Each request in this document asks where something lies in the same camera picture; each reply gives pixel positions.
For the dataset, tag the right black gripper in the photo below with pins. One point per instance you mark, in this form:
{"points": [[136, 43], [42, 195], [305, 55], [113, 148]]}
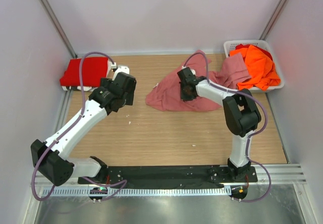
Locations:
{"points": [[184, 76]]}

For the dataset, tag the folded red t shirt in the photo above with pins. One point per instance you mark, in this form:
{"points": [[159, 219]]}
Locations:
{"points": [[93, 69]]}

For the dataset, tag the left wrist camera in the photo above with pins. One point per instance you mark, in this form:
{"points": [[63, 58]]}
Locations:
{"points": [[119, 69]]}

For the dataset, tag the white slotted cable duct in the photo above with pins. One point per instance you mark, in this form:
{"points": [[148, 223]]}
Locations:
{"points": [[92, 191]]}

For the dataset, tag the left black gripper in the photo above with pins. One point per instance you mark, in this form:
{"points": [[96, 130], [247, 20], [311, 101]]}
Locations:
{"points": [[129, 83]]}

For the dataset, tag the white plastic basket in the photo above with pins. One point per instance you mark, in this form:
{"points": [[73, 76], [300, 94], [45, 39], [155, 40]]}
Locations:
{"points": [[230, 45]]}

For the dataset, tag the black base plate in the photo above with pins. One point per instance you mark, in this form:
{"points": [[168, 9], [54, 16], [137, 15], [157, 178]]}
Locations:
{"points": [[173, 177]]}

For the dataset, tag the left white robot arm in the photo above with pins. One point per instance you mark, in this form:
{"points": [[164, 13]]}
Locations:
{"points": [[57, 165]]}

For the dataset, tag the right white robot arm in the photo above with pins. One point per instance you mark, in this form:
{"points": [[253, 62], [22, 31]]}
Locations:
{"points": [[241, 115]]}

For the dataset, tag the orange t shirt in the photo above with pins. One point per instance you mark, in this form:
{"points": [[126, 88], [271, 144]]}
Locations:
{"points": [[260, 67]]}

